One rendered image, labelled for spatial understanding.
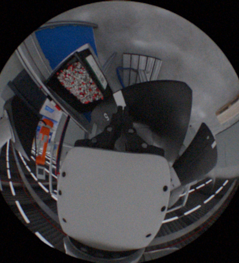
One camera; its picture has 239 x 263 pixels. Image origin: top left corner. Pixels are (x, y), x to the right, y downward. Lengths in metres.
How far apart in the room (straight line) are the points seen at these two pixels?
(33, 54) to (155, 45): 1.03
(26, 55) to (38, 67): 0.09
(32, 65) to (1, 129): 0.31
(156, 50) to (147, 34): 0.23
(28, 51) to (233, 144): 5.97
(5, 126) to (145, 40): 1.27
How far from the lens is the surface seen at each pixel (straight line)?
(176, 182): 0.34
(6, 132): 0.52
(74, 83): 0.29
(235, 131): 5.63
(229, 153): 5.74
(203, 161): 0.37
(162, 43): 1.11
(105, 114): 0.16
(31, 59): 0.38
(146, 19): 1.11
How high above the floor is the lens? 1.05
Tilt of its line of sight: 19 degrees down
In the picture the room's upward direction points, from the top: 174 degrees counter-clockwise
